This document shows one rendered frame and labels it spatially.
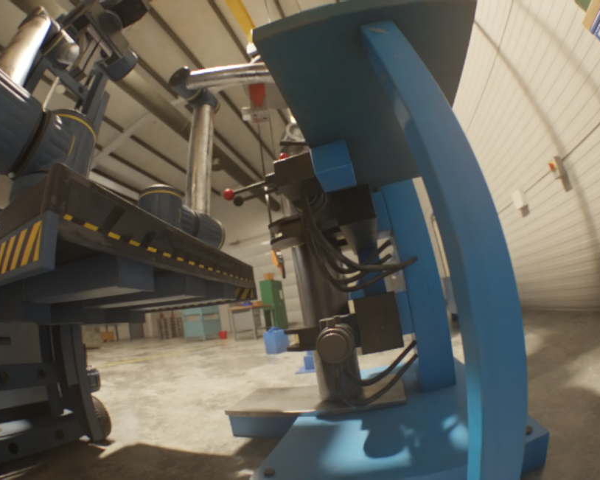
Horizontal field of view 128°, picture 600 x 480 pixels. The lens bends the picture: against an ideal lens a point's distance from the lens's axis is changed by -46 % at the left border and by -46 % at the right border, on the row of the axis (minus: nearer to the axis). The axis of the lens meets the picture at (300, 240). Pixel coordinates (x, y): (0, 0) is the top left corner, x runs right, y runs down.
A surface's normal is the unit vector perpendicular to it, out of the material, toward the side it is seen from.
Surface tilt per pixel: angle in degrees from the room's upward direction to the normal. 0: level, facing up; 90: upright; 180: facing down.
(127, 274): 90
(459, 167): 90
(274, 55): 180
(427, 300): 90
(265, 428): 90
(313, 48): 180
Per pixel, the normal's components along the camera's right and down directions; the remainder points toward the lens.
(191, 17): 0.05, 0.97
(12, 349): 0.98, -0.19
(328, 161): -0.28, -0.21
